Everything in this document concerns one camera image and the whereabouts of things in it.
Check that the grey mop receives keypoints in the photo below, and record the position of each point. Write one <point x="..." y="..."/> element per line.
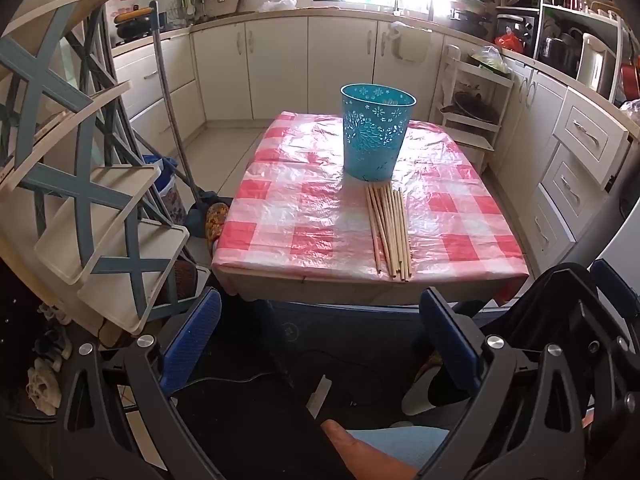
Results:
<point x="172" y="105"/>

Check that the stacked pots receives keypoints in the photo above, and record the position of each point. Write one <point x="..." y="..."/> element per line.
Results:
<point x="470" y="10"/>

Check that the blue and beige shelf rack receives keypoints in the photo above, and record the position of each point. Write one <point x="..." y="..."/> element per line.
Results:
<point x="50" y="90"/>

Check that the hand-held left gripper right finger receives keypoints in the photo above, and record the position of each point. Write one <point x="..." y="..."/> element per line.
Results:
<point x="450" y="340"/>

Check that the white drawer cabinet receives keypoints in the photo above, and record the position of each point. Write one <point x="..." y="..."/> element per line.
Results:
<point x="570" y="160"/>

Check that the white appliance rack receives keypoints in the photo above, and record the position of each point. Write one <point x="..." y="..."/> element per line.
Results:
<point x="620" y="35"/>

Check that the dark pan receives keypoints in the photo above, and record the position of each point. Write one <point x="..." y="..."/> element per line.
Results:
<point x="472" y="105"/>

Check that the red plastic bag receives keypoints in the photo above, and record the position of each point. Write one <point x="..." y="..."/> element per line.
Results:
<point x="510" y="42"/>

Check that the black toaster oven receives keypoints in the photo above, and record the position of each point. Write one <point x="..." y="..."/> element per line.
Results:
<point x="520" y="22"/>

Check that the white plastic bag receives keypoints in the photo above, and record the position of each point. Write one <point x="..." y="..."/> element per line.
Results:
<point x="277" y="2"/>

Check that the white refrigerator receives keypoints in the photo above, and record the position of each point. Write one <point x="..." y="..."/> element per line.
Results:
<point x="625" y="245"/>

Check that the clear plastic bag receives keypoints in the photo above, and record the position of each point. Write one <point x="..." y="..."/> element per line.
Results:
<point x="632" y="110"/>

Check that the red pot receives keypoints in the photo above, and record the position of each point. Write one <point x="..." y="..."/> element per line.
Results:
<point x="631" y="80"/>

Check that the white shelf stand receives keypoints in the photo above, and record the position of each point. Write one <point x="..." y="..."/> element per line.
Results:
<point x="475" y="130"/>

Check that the red checked plastic tablecloth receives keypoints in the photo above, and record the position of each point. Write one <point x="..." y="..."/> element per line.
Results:
<point x="300" y="210"/>

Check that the patterned slipper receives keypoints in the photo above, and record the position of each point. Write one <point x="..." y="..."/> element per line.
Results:
<point x="217" y="220"/>

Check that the bag of greens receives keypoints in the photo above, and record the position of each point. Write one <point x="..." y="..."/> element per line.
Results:
<point x="487" y="57"/>

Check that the white crumpled cloth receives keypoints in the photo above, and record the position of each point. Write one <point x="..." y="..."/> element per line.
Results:
<point x="45" y="392"/>

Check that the white base cabinet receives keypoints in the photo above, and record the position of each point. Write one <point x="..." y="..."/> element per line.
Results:
<point x="150" y="90"/>
<point x="280" y="70"/>

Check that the bundle of wooden chopsticks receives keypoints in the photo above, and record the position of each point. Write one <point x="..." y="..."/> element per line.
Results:
<point x="387" y="230"/>

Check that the teal perforated plastic basket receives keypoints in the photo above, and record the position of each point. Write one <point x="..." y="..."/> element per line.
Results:
<point x="375" y="150"/>

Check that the black wok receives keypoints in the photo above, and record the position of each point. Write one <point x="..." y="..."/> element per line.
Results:
<point x="135" y="30"/>

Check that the blue shorts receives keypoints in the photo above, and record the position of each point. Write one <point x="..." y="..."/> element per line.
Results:
<point x="410" y="442"/>

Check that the white plug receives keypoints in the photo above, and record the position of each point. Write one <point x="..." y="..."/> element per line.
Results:
<point x="320" y="397"/>

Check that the steel pot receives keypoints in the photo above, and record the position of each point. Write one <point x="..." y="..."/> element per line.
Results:
<point x="557" y="52"/>

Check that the white slipper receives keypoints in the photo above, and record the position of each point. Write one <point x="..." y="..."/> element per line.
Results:
<point x="415" y="400"/>

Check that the white hanging trash bin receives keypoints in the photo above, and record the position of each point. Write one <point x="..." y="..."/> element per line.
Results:
<point x="412" y="42"/>

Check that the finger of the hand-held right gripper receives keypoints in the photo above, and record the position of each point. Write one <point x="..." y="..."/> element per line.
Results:
<point x="555" y="310"/>
<point x="607" y="280"/>

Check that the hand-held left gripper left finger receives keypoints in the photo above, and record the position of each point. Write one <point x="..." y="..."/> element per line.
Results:
<point x="192" y="330"/>

